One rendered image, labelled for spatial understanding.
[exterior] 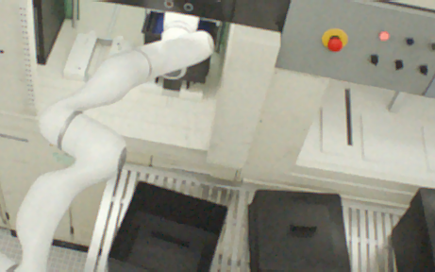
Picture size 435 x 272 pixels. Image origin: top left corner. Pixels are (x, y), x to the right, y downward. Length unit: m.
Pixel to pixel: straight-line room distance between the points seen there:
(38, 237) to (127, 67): 0.43
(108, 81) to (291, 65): 0.53
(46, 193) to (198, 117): 0.82
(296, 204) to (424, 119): 0.66
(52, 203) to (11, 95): 0.69
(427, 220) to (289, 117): 0.51
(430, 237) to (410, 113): 0.63
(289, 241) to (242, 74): 0.53
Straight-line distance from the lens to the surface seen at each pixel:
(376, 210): 2.16
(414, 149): 2.24
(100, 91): 1.39
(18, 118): 2.07
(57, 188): 1.39
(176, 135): 2.01
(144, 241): 1.90
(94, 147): 1.38
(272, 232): 1.87
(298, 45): 1.63
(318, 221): 1.93
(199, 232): 1.93
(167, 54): 1.61
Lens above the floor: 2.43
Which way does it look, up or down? 49 degrees down
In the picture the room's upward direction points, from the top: 7 degrees clockwise
